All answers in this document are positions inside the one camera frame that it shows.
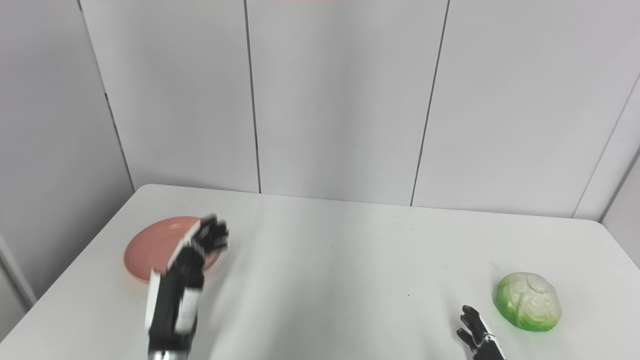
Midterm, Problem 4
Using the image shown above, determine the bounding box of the pink round plate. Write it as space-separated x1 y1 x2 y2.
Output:
123 215 224 285

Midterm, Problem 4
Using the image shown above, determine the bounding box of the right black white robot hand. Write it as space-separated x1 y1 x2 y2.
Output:
455 304 506 360

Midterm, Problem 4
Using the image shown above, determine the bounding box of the green white cabbage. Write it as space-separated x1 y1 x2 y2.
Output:
493 271 563 333

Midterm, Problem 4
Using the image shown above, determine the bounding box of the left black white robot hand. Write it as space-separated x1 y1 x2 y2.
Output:
144 213 230 357

